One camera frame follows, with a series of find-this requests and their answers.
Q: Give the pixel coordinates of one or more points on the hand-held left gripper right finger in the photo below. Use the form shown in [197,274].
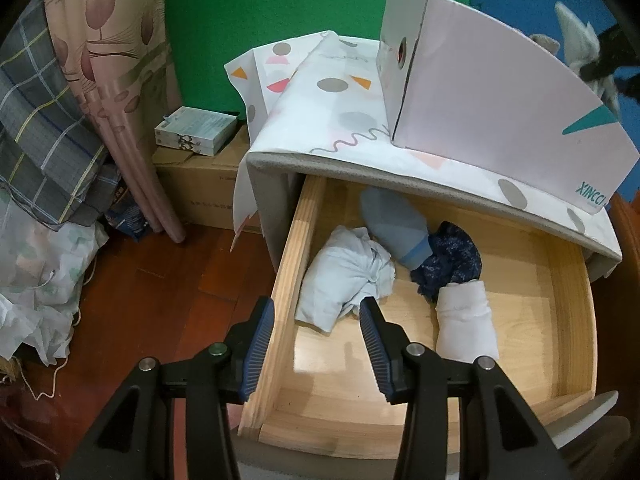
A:
[375,345]

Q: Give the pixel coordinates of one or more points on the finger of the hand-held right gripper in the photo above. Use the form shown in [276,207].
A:
[600,67]

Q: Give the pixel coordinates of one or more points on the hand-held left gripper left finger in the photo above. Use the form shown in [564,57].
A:
[260,345]

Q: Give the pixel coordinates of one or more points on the pale grey garment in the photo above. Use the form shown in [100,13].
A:
[575,35]

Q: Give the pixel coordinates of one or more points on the pale blue garment bundle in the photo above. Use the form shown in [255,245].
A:
[335,280]

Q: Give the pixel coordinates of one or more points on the navy patterned underwear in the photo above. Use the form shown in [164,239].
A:
[455,260]

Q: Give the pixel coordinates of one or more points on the blue-grey underwear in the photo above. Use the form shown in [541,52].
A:
[395,225]

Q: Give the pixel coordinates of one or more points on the wooden drawer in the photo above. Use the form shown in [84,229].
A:
[530,310]

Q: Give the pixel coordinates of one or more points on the white folded garment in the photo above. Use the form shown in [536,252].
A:
[465,320]

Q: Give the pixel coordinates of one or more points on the white cardboard box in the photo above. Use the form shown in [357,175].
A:
[490,85]

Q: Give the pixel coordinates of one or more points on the brown cardboard box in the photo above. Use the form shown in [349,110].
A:
[200,190]

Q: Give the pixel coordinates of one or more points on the dark blue packet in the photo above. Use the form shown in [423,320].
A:
[125,215]

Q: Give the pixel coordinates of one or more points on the pale green flat box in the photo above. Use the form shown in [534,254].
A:
[200,120]
[210,149]

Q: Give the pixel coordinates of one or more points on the white printed plastic bag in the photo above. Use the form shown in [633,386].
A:
[50,270]

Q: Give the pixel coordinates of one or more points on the white patterned cloth cover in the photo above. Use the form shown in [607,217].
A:
[325,125]

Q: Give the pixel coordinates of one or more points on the plaid blanket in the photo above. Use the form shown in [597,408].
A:
[45,110]

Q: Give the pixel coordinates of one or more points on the pink leaf print curtain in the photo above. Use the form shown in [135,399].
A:
[115,60]

